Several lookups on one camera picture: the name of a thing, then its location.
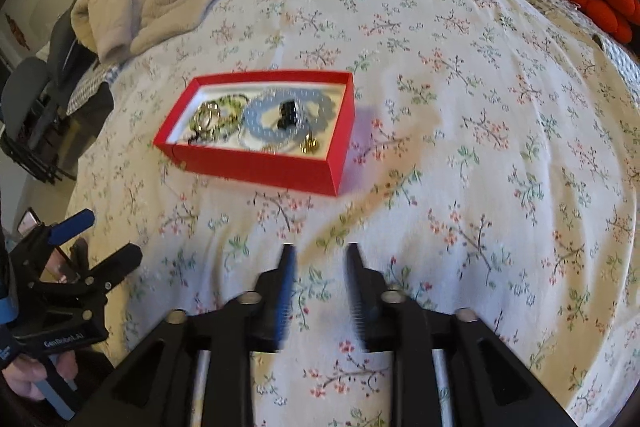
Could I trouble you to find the gold silver bangle rings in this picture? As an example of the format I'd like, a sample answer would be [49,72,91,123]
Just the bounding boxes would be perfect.
[192,102,224,134]

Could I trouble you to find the green bead black cord bracelet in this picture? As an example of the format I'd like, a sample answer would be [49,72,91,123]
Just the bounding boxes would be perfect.
[185,92,252,148]

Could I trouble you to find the red cardboard box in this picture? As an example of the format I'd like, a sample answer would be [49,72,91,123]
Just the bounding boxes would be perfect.
[153,70,355,196]

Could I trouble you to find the light blue bead bracelet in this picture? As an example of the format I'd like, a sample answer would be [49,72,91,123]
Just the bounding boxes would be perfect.
[241,85,338,148]

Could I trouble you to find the black hair claw clip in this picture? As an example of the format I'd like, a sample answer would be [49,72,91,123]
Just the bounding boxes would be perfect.
[277,100,300,130]

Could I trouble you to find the person's left hand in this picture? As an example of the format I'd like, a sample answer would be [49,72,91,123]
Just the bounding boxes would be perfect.
[2,351,78,402]

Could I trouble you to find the pink phone screen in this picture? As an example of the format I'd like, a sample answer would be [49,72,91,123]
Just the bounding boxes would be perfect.
[17,207,40,237]

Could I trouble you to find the dark clothing on chair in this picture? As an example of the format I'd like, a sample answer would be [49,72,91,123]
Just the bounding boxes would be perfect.
[1,11,114,184]

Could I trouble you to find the checked grey cloth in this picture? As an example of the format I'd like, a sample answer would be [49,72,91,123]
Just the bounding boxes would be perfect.
[66,63,124,116]

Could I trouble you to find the floral white bedsheet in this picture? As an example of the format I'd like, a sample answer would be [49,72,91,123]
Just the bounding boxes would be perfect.
[70,0,639,426]

